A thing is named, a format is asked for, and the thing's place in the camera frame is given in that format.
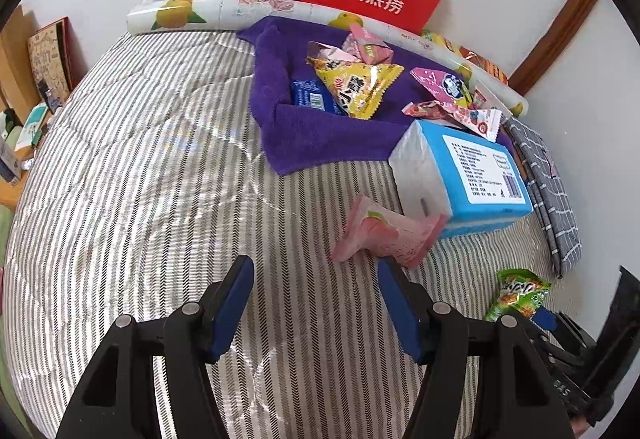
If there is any green snack packet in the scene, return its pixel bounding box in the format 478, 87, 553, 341
485, 268, 551, 322

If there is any pink peach snack packet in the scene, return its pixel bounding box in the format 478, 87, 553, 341
331, 194, 448, 268

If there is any grey checked cloth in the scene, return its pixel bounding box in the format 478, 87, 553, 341
503, 118, 582, 279

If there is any blue tissue pack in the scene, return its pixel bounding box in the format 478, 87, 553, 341
388, 120, 533, 239

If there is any striped quilt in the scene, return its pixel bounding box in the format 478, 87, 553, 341
2, 30, 566, 439

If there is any wooden bedside table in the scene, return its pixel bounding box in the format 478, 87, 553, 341
0, 162, 28, 211

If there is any strawberry white snack packet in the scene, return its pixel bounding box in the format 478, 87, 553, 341
401, 100, 502, 142

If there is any white green tube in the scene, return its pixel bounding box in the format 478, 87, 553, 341
14, 102, 49, 152

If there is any purple towel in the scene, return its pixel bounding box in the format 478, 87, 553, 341
238, 17, 446, 175

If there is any pink blue-logo snack packet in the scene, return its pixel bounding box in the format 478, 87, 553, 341
410, 68, 473, 108

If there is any wooden chair back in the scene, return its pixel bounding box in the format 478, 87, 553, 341
0, 5, 40, 122

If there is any orange snack bag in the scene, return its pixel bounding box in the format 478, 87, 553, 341
422, 29, 509, 85

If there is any yellow triangular snack packet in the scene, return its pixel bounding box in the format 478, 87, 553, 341
306, 57, 405, 120

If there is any patterned book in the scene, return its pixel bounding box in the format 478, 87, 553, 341
27, 17, 75, 113

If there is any blue snack packet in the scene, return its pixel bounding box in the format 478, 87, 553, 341
290, 77, 346, 116

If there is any pink triangular snack packet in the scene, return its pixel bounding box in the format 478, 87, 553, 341
342, 23, 394, 66

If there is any fruit print rolled mat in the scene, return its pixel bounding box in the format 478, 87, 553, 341
127, 0, 529, 118

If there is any brown wooden door frame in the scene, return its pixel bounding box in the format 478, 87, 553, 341
509, 0, 598, 96

